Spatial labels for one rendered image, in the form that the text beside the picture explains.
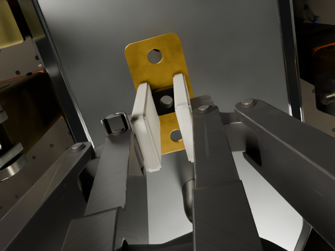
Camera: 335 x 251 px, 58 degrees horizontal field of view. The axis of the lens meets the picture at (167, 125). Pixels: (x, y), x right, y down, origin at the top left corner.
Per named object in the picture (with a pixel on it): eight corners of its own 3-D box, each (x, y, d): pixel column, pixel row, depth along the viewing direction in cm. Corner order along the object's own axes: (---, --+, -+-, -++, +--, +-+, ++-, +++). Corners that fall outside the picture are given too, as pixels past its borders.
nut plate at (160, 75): (205, 142, 23) (207, 149, 22) (156, 154, 23) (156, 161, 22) (177, 30, 20) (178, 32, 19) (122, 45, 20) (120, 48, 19)
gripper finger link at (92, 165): (142, 179, 13) (78, 195, 13) (146, 134, 18) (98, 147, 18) (132, 149, 13) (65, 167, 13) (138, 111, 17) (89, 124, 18)
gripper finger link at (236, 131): (196, 133, 12) (268, 115, 12) (188, 98, 17) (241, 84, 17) (203, 164, 13) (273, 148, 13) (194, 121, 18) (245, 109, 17)
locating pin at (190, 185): (213, 191, 34) (223, 232, 28) (185, 197, 34) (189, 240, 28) (207, 167, 33) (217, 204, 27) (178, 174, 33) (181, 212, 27)
